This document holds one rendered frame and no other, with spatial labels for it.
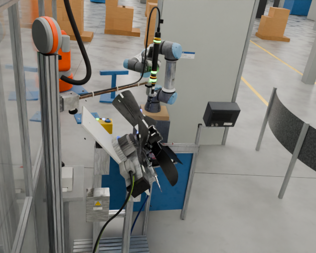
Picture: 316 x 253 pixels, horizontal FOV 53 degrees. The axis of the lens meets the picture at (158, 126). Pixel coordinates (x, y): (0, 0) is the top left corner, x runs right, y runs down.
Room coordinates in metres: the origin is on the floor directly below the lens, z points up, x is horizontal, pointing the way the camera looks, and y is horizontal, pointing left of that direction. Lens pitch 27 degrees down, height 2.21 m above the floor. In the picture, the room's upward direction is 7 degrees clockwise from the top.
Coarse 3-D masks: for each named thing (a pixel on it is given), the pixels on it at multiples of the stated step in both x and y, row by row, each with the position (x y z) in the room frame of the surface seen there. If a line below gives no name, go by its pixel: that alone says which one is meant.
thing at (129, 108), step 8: (120, 96) 1.91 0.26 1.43; (128, 96) 1.96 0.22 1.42; (112, 104) 1.81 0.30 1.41; (120, 104) 1.86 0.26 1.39; (128, 104) 1.91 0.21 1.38; (136, 104) 1.96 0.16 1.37; (120, 112) 1.83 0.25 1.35; (128, 112) 1.87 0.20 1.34; (136, 112) 1.91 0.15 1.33; (128, 120) 1.84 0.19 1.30; (136, 120) 1.87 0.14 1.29
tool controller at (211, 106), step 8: (208, 104) 2.45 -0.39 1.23; (216, 104) 2.45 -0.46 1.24; (224, 104) 2.47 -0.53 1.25; (232, 104) 2.49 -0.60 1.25; (208, 112) 2.42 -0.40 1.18; (216, 112) 2.39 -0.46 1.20; (224, 112) 2.40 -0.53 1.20; (232, 112) 2.42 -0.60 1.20; (208, 120) 2.40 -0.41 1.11; (216, 120) 2.41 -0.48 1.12; (224, 120) 2.43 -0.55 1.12; (232, 120) 2.45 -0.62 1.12
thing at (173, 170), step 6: (162, 150) 1.75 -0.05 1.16; (156, 156) 1.78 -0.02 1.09; (162, 156) 1.75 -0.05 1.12; (168, 156) 1.69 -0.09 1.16; (162, 162) 1.74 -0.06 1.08; (168, 162) 1.69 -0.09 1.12; (162, 168) 1.74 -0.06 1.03; (168, 168) 1.69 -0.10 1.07; (174, 168) 1.62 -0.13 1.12; (168, 174) 1.69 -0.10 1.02; (174, 174) 1.63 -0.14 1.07; (168, 180) 1.70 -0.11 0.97; (174, 180) 1.64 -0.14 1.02
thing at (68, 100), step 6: (60, 96) 1.43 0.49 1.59; (66, 96) 1.45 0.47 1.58; (72, 96) 1.47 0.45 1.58; (78, 96) 1.49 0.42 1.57; (60, 102) 1.43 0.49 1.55; (66, 102) 1.44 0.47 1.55; (72, 102) 1.47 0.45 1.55; (78, 102) 1.49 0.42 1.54; (60, 108) 1.43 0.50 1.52; (66, 108) 1.44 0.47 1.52; (72, 108) 1.47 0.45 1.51
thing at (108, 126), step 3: (99, 120) 2.23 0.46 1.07; (102, 120) 2.24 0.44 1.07; (111, 120) 2.26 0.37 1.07; (102, 123) 2.19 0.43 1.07; (105, 123) 2.19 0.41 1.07; (108, 123) 2.20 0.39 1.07; (111, 123) 2.21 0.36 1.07; (105, 126) 2.19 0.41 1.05; (108, 126) 2.19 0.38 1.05; (111, 126) 2.20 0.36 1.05; (105, 129) 2.19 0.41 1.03; (108, 129) 2.19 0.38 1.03; (111, 129) 2.20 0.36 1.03; (108, 132) 2.19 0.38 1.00; (111, 132) 2.20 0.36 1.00
